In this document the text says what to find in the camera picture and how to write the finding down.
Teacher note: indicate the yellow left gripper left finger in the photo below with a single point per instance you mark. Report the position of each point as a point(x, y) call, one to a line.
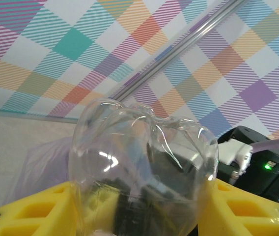
point(63, 196)

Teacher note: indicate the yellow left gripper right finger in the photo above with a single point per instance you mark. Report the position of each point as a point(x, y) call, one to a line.
point(223, 201)

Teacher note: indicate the clear plastic bottle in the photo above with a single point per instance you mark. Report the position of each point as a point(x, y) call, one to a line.
point(129, 152)

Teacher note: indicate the clear plastic bag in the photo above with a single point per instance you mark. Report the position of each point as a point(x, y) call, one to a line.
point(43, 167)

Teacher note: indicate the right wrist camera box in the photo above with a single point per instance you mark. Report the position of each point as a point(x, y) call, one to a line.
point(235, 152)

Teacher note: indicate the aluminium frame post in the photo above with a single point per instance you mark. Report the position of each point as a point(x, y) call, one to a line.
point(178, 50)

